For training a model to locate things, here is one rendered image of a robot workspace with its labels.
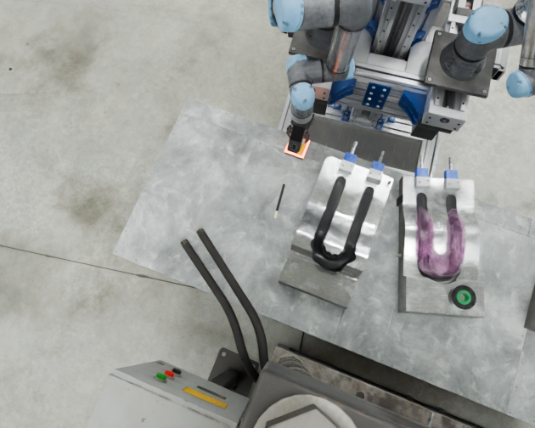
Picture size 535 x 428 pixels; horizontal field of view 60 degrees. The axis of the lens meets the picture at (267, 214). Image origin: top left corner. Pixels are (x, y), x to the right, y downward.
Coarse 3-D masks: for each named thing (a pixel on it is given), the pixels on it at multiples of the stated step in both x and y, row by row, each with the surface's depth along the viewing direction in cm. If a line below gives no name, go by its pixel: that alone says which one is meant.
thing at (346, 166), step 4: (356, 144) 172; (352, 148) 172; (348, 152) 170; (352, 152) 171; (344, 156) 170; (348, 156) 170; (352, 156) 170; (356, 156) 170; (344, 160) 168; (348, 160) 170; (352, 160) 170; (344, 164) 168; (348, 164) 168; (352, 164) 168; (340, 168) 168; (344, 168) 167; (348, 168) 167; (352, 168) 167; (344, 172) 170; (348, 172) 169
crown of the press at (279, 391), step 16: (272, 368) 53; (288, 368) 65; (256, 384) 47; (272, 384) 47; (288, 384) 47; (304, 384) 49; (320, 384) 59; (256, 400) 46; (272, 400) 46; (288, 400) 46; (304, 400) 46; (320, 400) 46; (336, 400) 46; (352, 400) 54; (256, 416) 46; (272, 416) 45; (288, 416) 43; (304, 416) 42; (320, 416) 42; (336, 416) 45; (352, 416) 46; (368, 416) 46; (384, 416) 50; (400, 416) 61
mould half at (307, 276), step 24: (336, 168) 170; (360, 168) 170; (360, 192) 168; (384, 192) 167; (312, 216) 165; (336, 216) 166; (336, 240) 159; (360, 240) 161; (288, 264) 165; (312, 264) 165; (360, 264) 157; (312, 288) 162; (336, 288) 162
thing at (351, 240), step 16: (336, 192) 169; (368, 192) 168; (368, 208) 167; (320, 224) 163; (352, 224) 165; (320, 240) 162; (352, 240) 161; (320, 256) 164; (336, 256) 155; (352, 256) 157; (336, 272) 160
